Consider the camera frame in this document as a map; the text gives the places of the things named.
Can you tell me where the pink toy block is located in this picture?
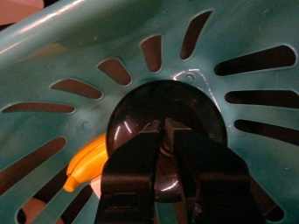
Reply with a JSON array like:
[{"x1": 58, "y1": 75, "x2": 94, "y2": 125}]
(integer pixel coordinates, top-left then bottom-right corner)
[{"x1": 0, "y1": 0, "x2": 44, "y2": 26}]

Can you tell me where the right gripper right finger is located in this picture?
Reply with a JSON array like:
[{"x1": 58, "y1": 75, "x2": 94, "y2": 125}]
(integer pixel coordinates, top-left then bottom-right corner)
[{"x1": 164, "y1": 117, "x2": 267, "y2": 224}]

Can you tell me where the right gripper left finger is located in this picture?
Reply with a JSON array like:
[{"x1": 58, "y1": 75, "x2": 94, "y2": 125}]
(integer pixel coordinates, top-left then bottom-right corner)
[{"x1": 95, "y1": 119, "x2": 164, "y2": 224}]

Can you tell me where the teal basket with orange rim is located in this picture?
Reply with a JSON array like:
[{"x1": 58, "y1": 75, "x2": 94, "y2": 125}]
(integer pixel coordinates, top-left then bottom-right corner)
[{"x1": 0, "y1": 0, "x2": 299, "y2": 224}]

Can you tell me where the yellow toy banana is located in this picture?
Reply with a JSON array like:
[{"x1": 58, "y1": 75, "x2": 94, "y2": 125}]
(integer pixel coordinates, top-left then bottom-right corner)
[{"x1": 63, "y1": 132, "x2": 110, "y2": 193}]

